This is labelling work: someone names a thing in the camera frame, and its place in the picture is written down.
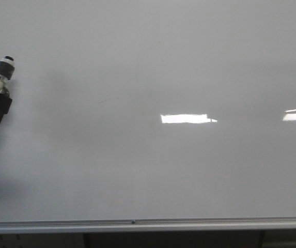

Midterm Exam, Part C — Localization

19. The white marker with black cap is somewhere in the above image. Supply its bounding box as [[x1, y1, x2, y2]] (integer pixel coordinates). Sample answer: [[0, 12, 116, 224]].
[[0, 55, 15, 95]]

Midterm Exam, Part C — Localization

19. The white whiteboard with aluminium frame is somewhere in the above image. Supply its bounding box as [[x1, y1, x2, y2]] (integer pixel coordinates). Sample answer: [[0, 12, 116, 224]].
[[0, 1, 296, 234]]

